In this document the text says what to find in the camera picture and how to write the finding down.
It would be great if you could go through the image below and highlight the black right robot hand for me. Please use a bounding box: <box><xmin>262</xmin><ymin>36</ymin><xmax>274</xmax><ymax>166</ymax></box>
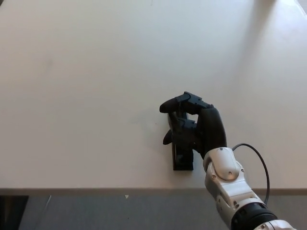
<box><xmin>159</xmin><ymin>91</ymin><xmax>228</xmax><ymax>161</ymax></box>

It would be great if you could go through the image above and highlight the black desk stapler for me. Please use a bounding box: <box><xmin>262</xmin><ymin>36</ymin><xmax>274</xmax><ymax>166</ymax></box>
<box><xmin>167</xmin><ymin>105</ymin><xmax>195</xmax><ymax>172</ymax></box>

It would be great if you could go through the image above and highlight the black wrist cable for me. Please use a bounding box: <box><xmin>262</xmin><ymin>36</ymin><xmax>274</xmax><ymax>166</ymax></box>
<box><xmin>231</xmin><ymin>143</ymin><xmax>271</xmax><ymax>206</ymax></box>

